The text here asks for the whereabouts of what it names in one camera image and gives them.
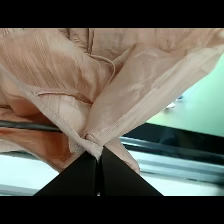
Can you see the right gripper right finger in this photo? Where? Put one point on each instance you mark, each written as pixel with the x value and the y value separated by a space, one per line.
pixel 123 178

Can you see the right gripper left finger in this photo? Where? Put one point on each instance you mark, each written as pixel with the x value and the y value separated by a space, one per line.
pixel 78 178

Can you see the pink garment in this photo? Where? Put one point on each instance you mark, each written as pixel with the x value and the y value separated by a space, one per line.
pixel 60 73

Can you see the silver frame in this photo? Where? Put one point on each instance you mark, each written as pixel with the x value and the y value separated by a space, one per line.
pixel 186 168

